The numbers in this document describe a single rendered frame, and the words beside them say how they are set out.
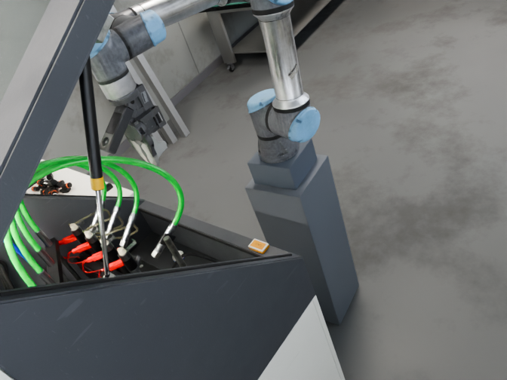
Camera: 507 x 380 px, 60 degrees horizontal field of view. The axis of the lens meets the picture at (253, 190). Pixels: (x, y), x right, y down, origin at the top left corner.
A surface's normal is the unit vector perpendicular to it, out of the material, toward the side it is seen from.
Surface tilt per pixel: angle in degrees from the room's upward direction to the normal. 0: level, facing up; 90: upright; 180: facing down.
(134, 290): 90
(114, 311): 90
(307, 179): 0
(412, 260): 0
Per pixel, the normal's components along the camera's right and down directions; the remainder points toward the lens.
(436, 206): -0.29, -0.74
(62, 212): 0.76, 0.21
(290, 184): -0.51, 0.66
